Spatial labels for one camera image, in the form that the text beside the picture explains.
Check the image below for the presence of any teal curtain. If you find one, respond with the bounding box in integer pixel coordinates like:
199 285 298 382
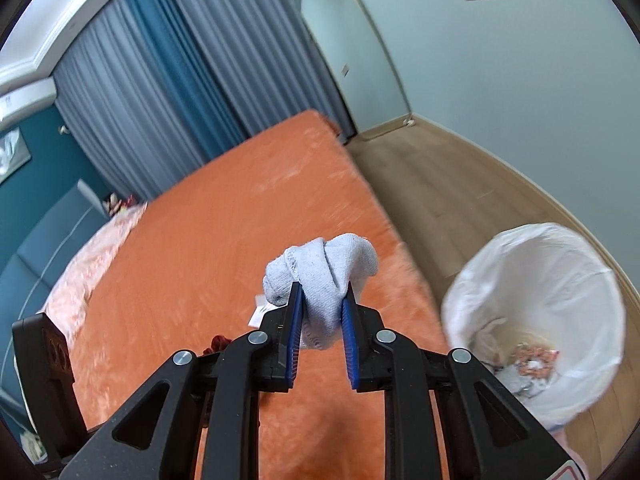
122 0 251 164

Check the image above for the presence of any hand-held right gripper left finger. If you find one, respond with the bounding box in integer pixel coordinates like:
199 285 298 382
60 281 304 480

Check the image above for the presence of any pink quilt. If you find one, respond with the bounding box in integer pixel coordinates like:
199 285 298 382
40 202 149 346

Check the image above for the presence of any white air conditioner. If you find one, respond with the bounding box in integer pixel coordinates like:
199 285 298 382
0 77 60 126

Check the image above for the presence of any tall standing mirror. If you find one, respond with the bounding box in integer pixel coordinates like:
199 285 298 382
290 0 414 137

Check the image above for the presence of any white paper slip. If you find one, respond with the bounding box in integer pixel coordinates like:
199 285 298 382
248 295 274 331

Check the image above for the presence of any teal padded headboard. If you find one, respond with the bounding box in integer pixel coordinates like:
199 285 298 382
0 180 108 431

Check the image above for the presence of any grey curtain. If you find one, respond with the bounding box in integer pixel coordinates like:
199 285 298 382
52 0 211 202
160 0 358 144

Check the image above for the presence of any dark red cloth scrap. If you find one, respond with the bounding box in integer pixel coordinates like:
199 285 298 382
202 335 234 356

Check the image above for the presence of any wall picture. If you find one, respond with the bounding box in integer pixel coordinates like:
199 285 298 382
0 127 32 179

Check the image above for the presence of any trash bin with white liner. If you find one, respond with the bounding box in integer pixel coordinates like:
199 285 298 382
441 222 626 431

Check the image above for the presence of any small stuffed toy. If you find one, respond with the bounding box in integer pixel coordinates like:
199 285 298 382
102 192 138 216

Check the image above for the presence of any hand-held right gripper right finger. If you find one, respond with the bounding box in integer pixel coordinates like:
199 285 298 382
341 281 576 480

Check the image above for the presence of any orange plush blanket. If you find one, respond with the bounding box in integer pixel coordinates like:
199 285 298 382
65 109 451 480

